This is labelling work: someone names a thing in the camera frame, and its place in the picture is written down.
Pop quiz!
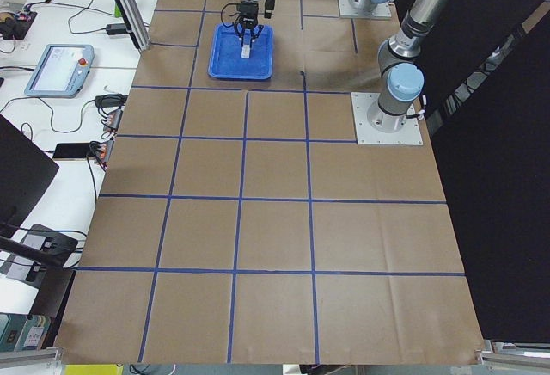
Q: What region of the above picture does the white block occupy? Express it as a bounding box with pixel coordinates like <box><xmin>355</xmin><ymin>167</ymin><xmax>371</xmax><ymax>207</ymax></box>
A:
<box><xmin>241</xmin><ymin>46</ymin><xmax>250</xmax><ymax>59</ymax></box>
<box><xmin>242</xmin><ymin>35</ymin><xmax>253</xmax><ymax>51</ymax></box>

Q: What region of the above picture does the blue plastic tray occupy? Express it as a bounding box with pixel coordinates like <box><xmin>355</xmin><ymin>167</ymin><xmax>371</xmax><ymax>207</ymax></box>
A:
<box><xmin>208</xmin><ymin>24</ymin><xmax>274</xmax><ymax>81</ymax></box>

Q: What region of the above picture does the black power adapter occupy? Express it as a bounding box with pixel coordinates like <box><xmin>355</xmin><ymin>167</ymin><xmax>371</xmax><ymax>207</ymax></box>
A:
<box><xmin>105</xmin><ymin>23</ymin><xmax>128</xmax><ymax>35</ymax></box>

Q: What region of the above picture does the teach pendant tablet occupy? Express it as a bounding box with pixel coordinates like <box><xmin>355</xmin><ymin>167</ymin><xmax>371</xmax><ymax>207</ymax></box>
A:
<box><xmin>24</xmin><ymin>44</ymin><xmax>95</xmax><ymax>98</ymax></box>

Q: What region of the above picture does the black smartphone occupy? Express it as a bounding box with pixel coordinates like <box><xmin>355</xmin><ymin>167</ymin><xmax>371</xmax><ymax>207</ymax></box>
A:
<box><xmin>52</xmin><ymin>143</ymin><xmax>93</xmax><ymax>161</ymax></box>

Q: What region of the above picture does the black monitor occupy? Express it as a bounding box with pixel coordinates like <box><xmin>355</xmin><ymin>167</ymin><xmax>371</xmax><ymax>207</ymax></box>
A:
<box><xmin>0</xmin><ymin>116</ymin><xmax>59</xmax><ymax>238</ymax></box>

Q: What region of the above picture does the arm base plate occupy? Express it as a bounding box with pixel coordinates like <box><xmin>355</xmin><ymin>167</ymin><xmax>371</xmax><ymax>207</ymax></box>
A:
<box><xmin>338</xmin><ymin>0</ymin><xmax>391</xmax><ymax>20</ymax></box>
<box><xmin>351</xmin><ymin>92</ymin><xmax>424</xmax><ymax>146</ymax></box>

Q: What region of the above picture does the aluminium frame post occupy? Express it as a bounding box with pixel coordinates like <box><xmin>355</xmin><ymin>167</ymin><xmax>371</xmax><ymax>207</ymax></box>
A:
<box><xmin>114</xmin><ymin>0</ymin><xmax>150</xmax><ymax>52</ymax></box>

